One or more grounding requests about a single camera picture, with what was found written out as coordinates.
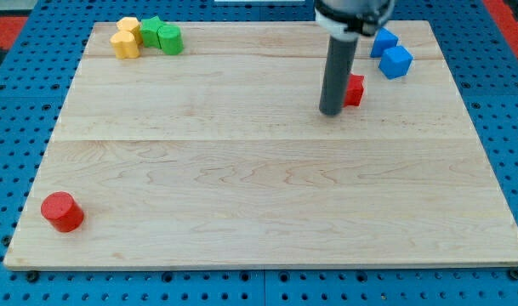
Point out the yellow heart block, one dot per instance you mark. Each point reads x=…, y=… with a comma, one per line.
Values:
x=124, y=45

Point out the yellow hexagon block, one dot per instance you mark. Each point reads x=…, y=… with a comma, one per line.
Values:
x=131, y=24

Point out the blue pentagon block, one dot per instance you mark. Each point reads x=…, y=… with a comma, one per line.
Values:
x=384, y=39

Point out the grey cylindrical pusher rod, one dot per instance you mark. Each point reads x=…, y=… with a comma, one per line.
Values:
x=339, y=62

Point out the red star block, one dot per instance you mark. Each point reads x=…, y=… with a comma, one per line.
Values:
x=354, y=90

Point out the blue cube block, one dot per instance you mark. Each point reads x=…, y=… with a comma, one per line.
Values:
x=395, y=62

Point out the green star block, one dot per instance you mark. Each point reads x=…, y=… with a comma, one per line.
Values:
x=149, y=29

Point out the red cylinder block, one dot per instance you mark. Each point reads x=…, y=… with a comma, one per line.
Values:
x=61, y=210

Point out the green cylinder block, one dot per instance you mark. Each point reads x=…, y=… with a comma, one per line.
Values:
x=170, y=39

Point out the wooden board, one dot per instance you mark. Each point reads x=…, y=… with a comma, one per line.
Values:
x=218, y=158

